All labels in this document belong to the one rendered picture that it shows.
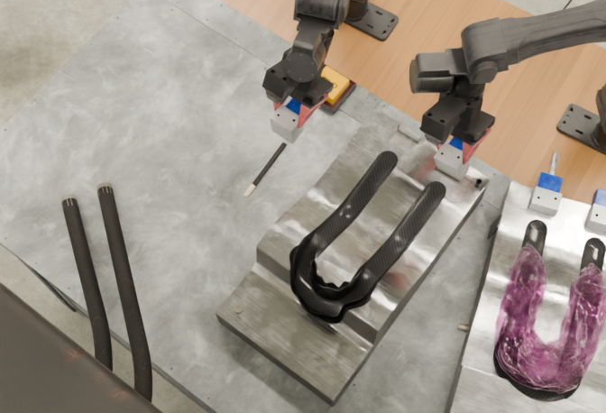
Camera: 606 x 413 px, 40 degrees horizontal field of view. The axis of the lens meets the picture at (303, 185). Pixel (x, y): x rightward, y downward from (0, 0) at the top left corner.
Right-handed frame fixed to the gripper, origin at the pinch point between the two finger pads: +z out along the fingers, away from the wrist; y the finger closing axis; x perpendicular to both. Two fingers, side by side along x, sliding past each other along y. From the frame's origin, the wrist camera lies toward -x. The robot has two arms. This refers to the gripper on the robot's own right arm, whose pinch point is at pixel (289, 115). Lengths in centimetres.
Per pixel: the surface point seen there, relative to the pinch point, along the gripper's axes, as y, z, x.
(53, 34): -117, 76, 62
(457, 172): 31.1, -2.7, 9.0
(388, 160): 18.5, 2.9, 8.3
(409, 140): 19.0, 1.7, 15.6
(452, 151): 28.1, -5.0, 10.6
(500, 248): 44.8, 5.2, 7.1
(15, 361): 36, -66, -101
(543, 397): 64, 14, -9
